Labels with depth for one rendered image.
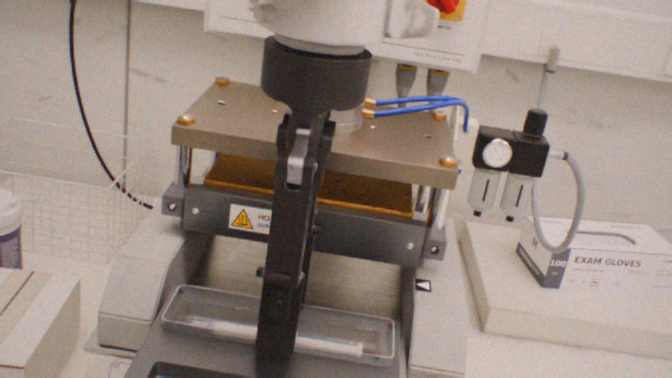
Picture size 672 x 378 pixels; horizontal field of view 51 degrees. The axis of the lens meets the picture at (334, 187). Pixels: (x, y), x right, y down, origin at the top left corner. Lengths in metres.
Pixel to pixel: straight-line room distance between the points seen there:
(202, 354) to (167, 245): 0.16
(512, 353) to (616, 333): 0.17
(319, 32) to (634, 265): 0.87
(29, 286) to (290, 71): 0.56
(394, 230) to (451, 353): 0.12
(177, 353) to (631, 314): 0.80
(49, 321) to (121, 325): 0.23
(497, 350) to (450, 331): 0.44
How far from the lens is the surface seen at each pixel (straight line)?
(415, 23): 0.51
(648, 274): 1.26
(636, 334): 1.17
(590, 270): 1.20
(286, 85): 0.47
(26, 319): 0.89
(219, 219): 0.69
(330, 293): 0.78
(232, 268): 0.80
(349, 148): 0.67
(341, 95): 0.48
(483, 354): 1.07
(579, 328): 1.14
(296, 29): 0.46
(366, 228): 0.67
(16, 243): 1.04
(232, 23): 0.87
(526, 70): 1.30
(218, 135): 0.67
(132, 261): 0.67
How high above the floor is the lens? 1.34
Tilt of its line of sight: 23 degrees down
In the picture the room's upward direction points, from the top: 9 degrees clockwise
